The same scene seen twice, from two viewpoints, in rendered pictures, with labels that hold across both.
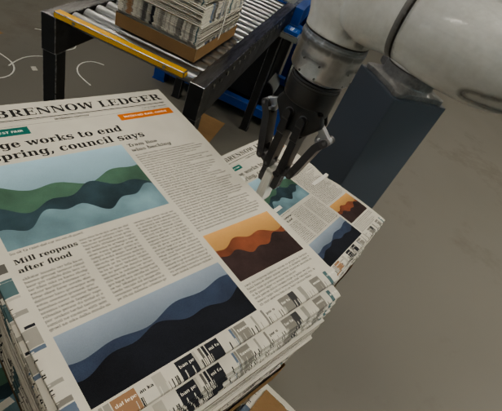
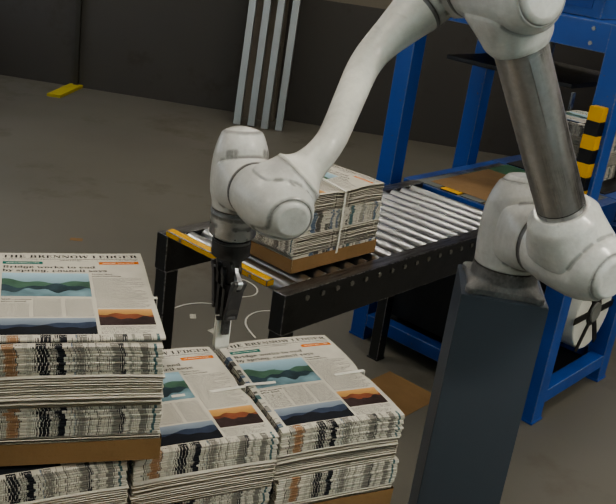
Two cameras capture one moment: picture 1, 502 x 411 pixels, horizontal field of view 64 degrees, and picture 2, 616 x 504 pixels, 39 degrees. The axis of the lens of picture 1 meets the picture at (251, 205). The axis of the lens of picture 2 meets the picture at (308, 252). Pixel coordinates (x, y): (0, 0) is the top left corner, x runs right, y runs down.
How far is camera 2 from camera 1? 1.30 m
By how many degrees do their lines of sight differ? 38
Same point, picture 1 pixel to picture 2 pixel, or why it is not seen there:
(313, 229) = (295, 401)
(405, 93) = (478, 288)
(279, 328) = (106, 344)
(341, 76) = (229, 232)
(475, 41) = (244, 197)
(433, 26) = (234, 192)
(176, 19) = not seen: hidden behind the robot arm
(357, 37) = (224, 205)
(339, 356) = not seen: outside the picture
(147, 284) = (51, 315)
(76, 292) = (18, 310)
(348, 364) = not seen: outside the picture
